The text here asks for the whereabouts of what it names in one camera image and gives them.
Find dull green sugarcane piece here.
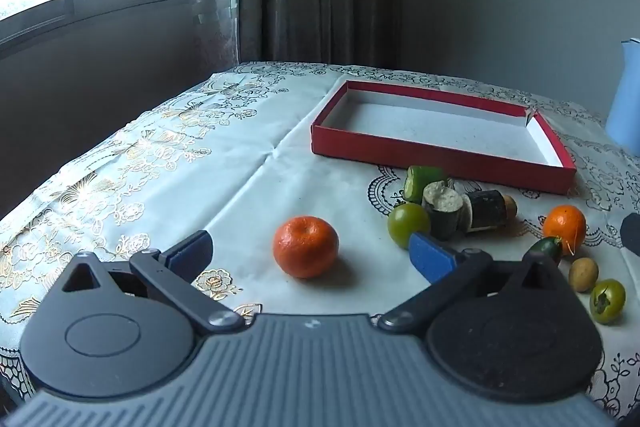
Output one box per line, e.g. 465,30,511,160
422,180,465,242

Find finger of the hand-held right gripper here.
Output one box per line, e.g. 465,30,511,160
620,213,640,254

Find mandarin orange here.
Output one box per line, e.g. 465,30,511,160
543,205,587,256
273,216,339,280

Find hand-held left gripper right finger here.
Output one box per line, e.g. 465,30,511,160
377,232,571,336

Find pale blue jug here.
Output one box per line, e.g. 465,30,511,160
605,38,640,158

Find green fruit with brown calyx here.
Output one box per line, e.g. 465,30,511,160
589,279,627,324

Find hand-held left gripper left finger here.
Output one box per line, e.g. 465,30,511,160
61,229,246,336

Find bright green sugarcane piece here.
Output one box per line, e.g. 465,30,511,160
404,165,449,204

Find small dark green avocado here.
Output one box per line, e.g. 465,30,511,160
525,236,563,268

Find smooth green round fruit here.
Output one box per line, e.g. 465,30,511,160
388,203,432,251

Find dark sugarcane piece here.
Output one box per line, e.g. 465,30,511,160
460,189,507,234

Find red cardboard box tray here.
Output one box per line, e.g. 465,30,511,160
310,80,577,196

